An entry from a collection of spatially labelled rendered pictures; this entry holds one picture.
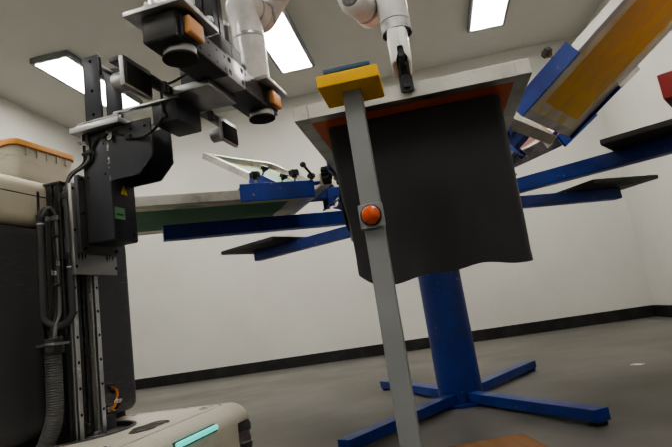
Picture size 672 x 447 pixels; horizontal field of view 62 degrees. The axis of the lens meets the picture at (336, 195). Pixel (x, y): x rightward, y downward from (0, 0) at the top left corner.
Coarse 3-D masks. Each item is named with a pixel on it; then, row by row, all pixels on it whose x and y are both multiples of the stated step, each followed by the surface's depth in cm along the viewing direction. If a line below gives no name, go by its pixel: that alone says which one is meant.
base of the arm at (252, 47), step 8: (240, 40) 162; (248, 40) 162; (256, 40) 162; (264, 40) 166; (240, 48) 162; (248, 48) 161; (256, 48) 162; (264, 48) 164; (248, 56) 160; (256, 56) 161; (264, 56) 163; (248, 64) 160; (256, 64) 160; (264, 64) 162; (248, 72) 160; (256, 72) 160; (264, 72) 161
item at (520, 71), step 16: (512, 64) 134; (528, 64) 133; (432, 80) 136; (448, 80) 136; (464, 80) 135; (480, 80) 134; (496, 80) 134; (512, 80) 136; (528, 80) 137; (384, 96) 138; (400, 96) 137; (416, 96) 136; (432, 96) 138; (512, 96) 147; (304, 112) 141; (320, 112) 140; (336, 112) 139; (512, 112) 160; (304, 128) 147; (320, 144) 162
